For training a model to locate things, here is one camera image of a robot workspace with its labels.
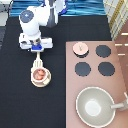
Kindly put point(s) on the grey frying pan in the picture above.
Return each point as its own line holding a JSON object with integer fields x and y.
{"x": 96, "y": 107}

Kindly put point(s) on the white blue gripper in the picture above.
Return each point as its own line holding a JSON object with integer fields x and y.
{"x": 36, "y": 48}

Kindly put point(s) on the pink pot lid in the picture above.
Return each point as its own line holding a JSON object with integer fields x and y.
{"x": 79, "y": 44}

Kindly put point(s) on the black table mat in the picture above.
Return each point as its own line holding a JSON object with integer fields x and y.
{"x": 22, "y": 105}

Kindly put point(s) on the pink stove top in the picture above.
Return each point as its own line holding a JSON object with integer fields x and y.
{"x": 114, "y": 84}

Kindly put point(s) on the black burner back right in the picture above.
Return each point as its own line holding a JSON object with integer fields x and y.
{"x": 103, "y": 51}

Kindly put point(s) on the black burner front left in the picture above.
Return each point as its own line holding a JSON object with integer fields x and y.
{"x": 82, "y": 69}

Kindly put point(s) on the black burner front right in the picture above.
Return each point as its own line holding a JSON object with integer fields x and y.
{"x": 106, "y": 69}

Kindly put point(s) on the pink pot with food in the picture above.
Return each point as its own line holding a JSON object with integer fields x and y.
{"x": 39, "y": 73}

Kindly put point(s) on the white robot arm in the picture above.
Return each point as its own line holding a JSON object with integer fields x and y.
{"x": 35, "y": 16}

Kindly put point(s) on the cream round plate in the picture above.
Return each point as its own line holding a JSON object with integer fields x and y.
{"x": 42, "y": 83}

